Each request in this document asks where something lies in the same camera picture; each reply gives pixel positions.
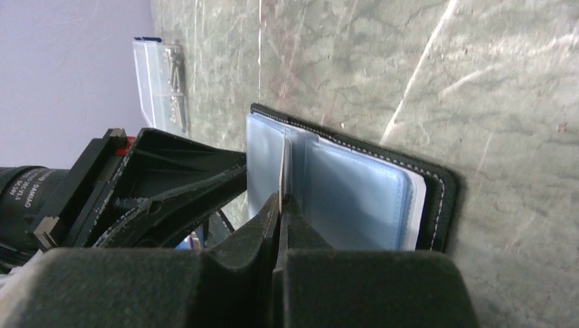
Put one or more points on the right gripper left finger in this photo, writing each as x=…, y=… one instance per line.
x=229, y=285

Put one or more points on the orange VIP credit card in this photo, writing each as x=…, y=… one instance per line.
x=285, y=172

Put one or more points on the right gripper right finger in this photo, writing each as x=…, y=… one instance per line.
x=316, y=285

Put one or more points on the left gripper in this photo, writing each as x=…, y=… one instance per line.
x=185, y=181

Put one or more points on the black leather card holder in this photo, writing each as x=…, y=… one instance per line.
x=355, y=194

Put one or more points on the clear plastic screw box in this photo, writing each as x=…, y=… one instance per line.
x=161, y=83

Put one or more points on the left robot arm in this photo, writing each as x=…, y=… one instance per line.
x=24, y=190

